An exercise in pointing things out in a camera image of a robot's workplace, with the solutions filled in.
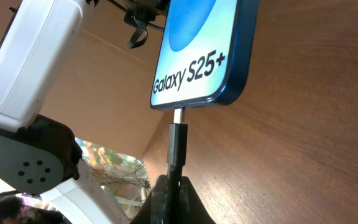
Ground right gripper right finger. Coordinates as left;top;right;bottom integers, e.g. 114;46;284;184
180;176;215;224

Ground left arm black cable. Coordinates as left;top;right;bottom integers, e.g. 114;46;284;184
107;0;166;50

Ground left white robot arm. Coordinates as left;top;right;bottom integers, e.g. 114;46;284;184
0;0;128;223

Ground blue Galaxy smartphone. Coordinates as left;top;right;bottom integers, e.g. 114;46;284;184
150;0;259;110

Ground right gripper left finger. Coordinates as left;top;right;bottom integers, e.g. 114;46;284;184
130;175;167;224

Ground black USB charging cable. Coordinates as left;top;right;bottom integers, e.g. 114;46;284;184
165;108;188;224

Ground person's dark hair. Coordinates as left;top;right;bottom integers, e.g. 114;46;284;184
0;196;65;224

